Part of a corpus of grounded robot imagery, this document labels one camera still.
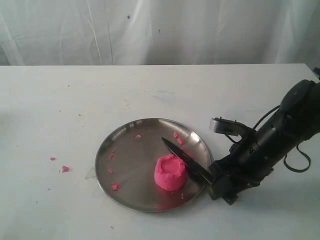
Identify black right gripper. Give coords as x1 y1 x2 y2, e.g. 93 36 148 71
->
208 143 274 205

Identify black knife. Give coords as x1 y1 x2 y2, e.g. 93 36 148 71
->
161 137 215 185

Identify pink dough lump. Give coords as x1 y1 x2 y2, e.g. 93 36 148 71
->
154 154 187 191

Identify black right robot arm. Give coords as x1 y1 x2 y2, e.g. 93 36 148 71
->
209 79 320 205

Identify pink crumbs beside knife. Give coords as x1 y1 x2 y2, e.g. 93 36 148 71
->
173 131 183 145

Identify round steel plate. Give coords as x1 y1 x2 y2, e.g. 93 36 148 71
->
94 118 213 213

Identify pink crumb on plate bottom-left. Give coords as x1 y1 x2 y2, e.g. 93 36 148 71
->
111 182 119 191

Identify pink crumb on table larger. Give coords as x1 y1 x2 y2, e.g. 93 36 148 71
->
61 165 70 173

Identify white backdrop sheet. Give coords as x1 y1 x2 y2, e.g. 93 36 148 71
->
0 0 320 68

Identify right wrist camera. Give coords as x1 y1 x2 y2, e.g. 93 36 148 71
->
209 117 253 144

